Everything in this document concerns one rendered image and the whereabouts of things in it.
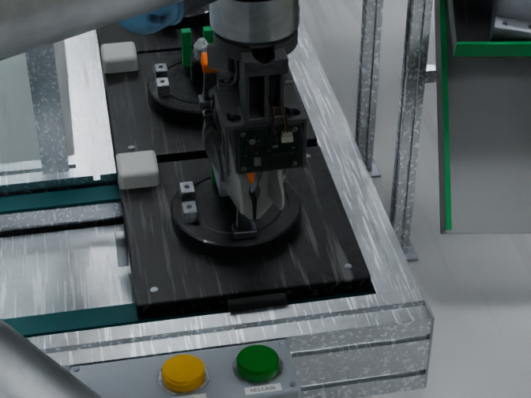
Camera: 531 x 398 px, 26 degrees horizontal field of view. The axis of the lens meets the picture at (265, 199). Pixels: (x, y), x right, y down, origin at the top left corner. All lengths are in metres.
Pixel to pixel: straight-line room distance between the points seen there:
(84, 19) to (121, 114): 0.82
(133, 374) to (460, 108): 0.44
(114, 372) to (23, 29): 0.57
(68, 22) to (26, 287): 0.69
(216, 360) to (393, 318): 0.18
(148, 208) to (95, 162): 0.14
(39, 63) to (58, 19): 0.68
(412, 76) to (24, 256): 0.47
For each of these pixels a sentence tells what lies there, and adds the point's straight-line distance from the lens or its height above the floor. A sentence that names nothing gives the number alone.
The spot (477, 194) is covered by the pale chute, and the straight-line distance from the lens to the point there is 1.22.
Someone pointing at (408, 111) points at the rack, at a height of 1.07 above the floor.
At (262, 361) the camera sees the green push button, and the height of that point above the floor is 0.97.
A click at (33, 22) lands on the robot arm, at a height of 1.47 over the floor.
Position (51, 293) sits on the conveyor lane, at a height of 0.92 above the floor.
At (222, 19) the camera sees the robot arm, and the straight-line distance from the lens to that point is 0.94.
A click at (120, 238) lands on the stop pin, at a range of 1.24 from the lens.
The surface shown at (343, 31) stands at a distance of 1.82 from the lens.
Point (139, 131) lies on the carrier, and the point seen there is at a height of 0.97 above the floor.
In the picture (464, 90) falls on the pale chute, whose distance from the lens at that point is 1.24.
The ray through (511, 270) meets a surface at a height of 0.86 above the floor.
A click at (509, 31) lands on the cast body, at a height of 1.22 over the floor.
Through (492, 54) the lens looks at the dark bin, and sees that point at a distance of 1.12.
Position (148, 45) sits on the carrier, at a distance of 1.57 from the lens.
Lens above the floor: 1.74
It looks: 37 degrees down
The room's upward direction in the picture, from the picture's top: straight up
